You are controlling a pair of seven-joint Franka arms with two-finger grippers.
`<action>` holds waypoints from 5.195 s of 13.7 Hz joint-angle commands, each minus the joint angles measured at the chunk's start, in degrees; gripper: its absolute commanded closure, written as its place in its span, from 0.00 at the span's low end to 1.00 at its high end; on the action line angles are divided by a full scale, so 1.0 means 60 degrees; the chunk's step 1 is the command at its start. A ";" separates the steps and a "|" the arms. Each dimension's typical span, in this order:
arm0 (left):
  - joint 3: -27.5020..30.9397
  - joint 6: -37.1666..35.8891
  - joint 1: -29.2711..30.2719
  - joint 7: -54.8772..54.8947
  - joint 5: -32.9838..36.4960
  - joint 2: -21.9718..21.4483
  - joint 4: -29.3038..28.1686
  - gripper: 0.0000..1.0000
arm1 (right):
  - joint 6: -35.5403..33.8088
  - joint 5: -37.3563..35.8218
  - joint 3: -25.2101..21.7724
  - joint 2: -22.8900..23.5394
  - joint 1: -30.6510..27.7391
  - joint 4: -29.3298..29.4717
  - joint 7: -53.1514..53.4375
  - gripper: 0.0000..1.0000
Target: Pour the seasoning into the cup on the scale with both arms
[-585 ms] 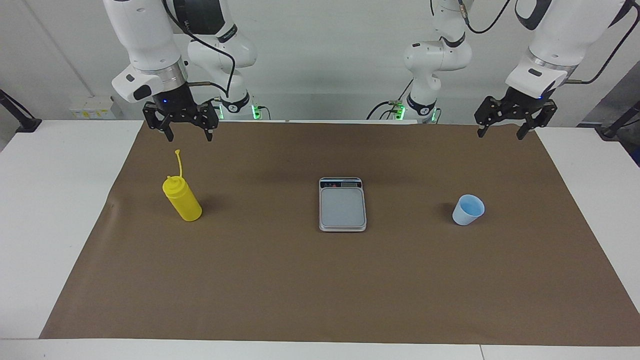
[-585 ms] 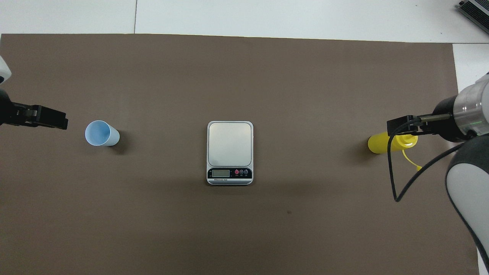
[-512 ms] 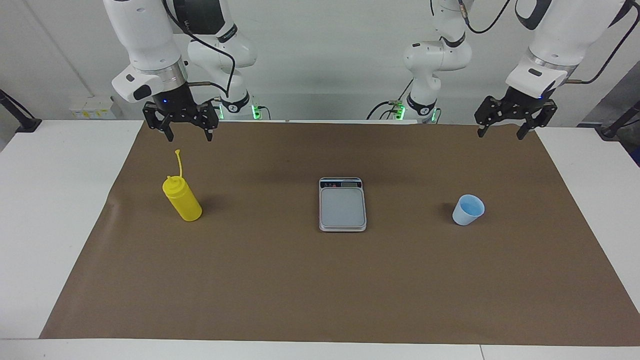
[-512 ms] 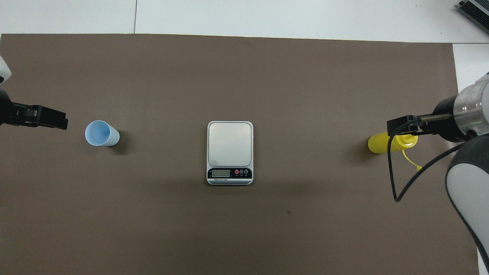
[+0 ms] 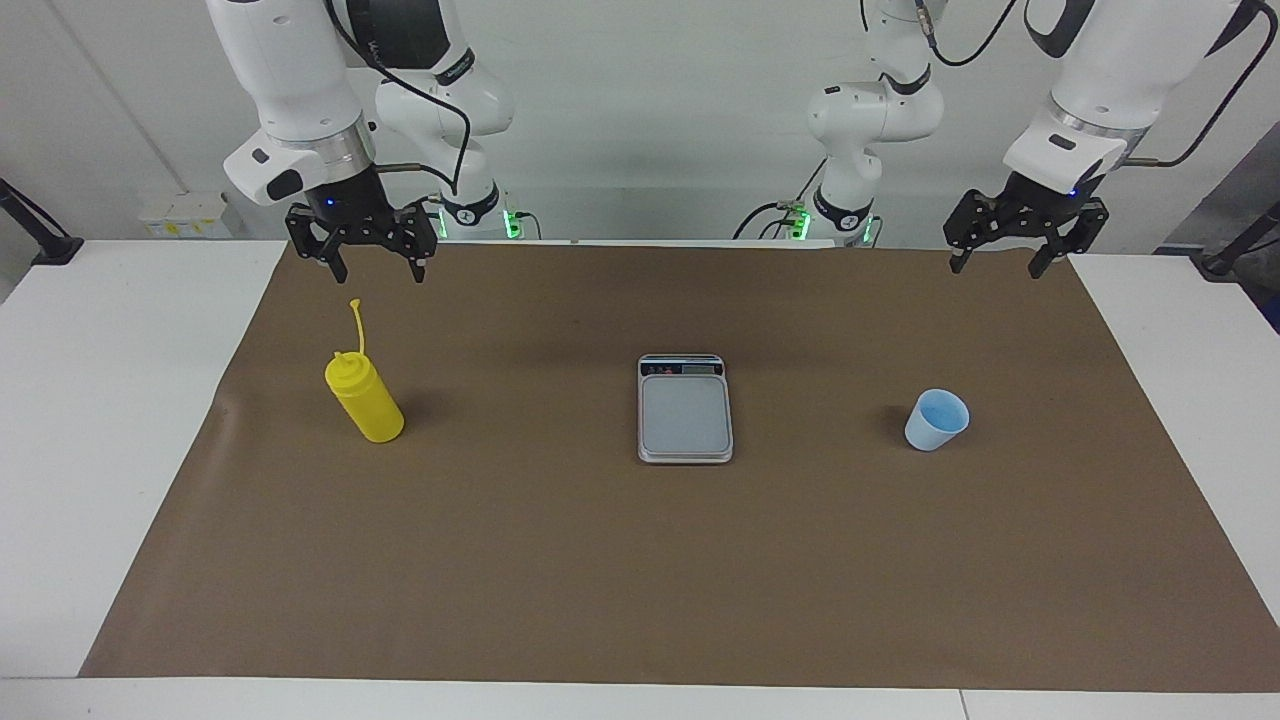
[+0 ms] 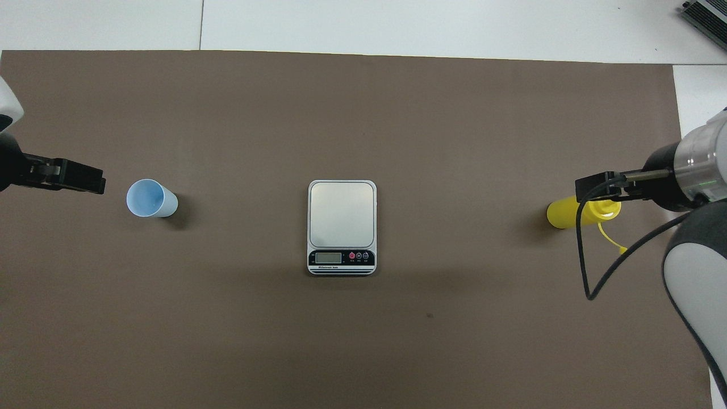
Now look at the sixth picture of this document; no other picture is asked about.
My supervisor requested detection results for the brown table mat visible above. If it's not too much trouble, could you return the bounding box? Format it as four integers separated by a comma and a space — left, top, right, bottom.
0, 50, 713, 409

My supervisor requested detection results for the grey ribbed metal device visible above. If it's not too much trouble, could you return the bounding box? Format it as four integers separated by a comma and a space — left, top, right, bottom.
682, 0, 727, 36

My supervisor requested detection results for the silver digital kitchen scale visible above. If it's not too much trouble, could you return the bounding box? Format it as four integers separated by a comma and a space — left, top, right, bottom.
307, 180, 377, 277

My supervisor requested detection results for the yellow squeeze seasoning bottle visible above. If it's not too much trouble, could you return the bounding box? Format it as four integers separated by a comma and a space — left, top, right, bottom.
546, 195, 628, 254

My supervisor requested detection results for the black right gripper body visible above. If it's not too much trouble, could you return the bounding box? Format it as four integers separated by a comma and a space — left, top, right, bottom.
641, 142, 702, 212

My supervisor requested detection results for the light blue plastic cup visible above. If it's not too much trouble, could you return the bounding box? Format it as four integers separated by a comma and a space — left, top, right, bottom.
126, 179, 178, 218

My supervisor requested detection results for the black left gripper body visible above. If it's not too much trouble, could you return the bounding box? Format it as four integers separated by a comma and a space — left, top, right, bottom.
0, 132, 49, 192

